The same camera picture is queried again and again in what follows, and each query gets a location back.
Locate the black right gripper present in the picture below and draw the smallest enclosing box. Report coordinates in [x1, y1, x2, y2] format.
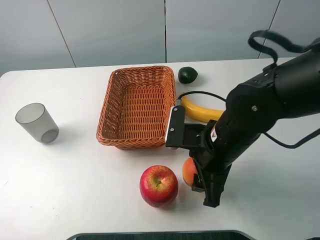
[189, 119, 261, 208]

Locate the orange fruit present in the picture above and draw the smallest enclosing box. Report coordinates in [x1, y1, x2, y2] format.
[182, 157, 197, 187]

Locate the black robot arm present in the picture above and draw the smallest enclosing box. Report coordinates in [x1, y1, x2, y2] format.
[189, 39, 320, 208]

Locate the orange wicker basket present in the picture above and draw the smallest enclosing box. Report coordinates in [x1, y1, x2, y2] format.
[96, 65, 176, 150]

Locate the red apple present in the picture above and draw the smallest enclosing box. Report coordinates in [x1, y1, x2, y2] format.
[139, 165, 179, 208]

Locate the yellow banana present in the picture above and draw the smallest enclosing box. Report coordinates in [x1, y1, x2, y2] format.
[177, 90, 226, 123]

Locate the dark green avocado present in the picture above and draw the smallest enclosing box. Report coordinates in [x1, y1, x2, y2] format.
[178, 66, 198, 84]

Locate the grey translucent plastic cup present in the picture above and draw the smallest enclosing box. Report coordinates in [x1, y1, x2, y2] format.
[15, 102, 59, 144]

